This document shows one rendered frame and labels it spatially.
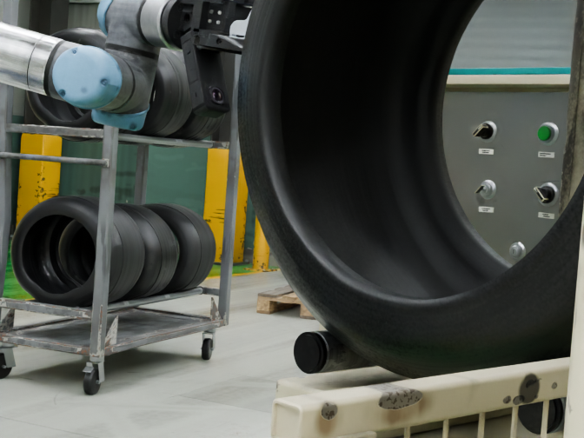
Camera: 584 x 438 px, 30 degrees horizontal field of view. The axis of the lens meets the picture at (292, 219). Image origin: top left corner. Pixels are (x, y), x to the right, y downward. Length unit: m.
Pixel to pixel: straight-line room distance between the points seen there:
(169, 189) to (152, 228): 6.73
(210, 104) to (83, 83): 0.16
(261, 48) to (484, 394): 0.68
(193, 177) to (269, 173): 10.75
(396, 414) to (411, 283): 0.81
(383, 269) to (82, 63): 0.45
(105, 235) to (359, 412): 4.36
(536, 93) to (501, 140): 0.10
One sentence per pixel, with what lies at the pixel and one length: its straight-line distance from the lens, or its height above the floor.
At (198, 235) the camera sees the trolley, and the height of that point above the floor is 0.68.
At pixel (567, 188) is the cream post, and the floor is 1.09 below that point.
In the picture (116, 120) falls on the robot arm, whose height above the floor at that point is 1.14.
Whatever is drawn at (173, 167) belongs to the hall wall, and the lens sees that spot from 12.03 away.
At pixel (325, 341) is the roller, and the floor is 0.91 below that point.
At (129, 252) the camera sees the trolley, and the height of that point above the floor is 0.64.
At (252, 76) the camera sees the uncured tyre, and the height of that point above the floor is 1.19.
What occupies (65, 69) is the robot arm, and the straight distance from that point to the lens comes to 1.38.
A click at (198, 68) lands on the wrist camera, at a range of 1.40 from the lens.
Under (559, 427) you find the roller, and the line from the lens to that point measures 0.99.
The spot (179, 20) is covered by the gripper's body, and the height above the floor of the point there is 1.27.
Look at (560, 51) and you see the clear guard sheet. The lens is 1.83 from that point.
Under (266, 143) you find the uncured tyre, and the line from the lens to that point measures 1.15.
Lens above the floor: 1.10
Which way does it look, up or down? 3 degrees down
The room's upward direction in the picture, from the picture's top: 4 degrees clockwise
